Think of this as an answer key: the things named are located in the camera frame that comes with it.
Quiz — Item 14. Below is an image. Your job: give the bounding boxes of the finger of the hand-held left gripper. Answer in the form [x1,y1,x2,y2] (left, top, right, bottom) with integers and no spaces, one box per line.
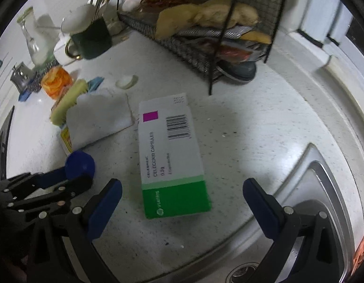
[0,151,95,196]
[0,177,92,214]

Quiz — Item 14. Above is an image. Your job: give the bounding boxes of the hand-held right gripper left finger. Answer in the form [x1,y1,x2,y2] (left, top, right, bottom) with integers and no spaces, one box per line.
[28,178,123,283]

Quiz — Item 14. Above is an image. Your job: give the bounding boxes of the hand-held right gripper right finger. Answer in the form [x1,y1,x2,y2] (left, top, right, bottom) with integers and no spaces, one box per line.
[243,178,344,283]

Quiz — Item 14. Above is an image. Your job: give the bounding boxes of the white green medicine box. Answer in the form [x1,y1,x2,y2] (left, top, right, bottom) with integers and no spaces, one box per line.
[138,92,213,219]

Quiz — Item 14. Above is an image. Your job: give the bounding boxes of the orange plastic cup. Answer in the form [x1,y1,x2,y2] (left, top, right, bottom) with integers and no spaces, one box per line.
[41,66,74,101]

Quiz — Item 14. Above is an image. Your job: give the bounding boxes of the steel sink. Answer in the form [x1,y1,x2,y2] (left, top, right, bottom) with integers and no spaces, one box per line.
[226,143,359,283]

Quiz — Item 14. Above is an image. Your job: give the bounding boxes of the black gas stove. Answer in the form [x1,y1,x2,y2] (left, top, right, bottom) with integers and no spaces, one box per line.
[0,106,15,180]

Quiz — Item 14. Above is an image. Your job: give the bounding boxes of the white measuring scoop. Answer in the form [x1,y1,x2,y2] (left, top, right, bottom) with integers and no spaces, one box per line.
[115,75,139,89]

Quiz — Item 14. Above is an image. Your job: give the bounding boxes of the steel wool scrubber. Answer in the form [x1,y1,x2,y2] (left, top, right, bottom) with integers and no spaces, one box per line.
[27,59,60,93]

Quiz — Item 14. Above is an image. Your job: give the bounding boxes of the orange cloth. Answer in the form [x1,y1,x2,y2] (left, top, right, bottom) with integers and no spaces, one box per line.
[354,236,364,269]

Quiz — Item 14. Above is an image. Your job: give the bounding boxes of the glass carafe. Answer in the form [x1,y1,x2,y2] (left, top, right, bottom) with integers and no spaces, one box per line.
[17,6,57,65]

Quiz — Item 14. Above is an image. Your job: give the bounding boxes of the dark round dish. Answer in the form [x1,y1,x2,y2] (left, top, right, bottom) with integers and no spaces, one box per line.
[216,60,257,83]

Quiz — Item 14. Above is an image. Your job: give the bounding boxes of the white ladle spoon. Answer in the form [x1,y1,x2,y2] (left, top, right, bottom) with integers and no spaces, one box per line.
[61,4,103,33]

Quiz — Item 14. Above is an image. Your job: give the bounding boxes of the red orange packet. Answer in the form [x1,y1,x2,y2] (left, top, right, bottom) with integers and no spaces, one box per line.
[220,43,253,62]

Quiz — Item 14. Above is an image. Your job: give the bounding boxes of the garlic bulb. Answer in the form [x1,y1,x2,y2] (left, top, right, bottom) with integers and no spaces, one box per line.
[121,0,141,12]

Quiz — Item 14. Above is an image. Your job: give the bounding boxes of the window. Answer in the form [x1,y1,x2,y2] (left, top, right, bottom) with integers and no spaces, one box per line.
[288,0,364,65]

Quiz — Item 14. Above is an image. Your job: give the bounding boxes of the yellow brush with blue handle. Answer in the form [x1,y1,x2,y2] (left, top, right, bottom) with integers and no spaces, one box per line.
[50,77,105,127]

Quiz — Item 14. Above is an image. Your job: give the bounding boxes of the green mug with gold handle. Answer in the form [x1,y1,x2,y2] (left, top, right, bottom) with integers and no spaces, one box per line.
[65,16,113,61]

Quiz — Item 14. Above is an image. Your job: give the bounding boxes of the black wire rack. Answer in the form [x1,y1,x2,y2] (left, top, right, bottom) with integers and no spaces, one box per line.
[117,0,290,95]

